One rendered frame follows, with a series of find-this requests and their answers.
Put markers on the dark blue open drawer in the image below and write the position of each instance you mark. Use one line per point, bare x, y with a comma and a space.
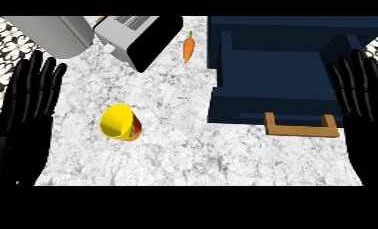
280, 73

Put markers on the grey cylindrical appliance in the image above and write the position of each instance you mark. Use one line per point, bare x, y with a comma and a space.
52, 34

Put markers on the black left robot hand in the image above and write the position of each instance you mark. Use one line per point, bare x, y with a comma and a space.
24, 113

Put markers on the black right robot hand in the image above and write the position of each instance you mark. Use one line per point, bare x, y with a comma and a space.
362, 133

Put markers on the orange carrot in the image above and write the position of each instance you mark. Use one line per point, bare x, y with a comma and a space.
187, 49

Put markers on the silver toaster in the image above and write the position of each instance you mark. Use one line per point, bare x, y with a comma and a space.
140, 38

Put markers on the yellow cup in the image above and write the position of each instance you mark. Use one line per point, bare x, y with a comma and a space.
120, 122

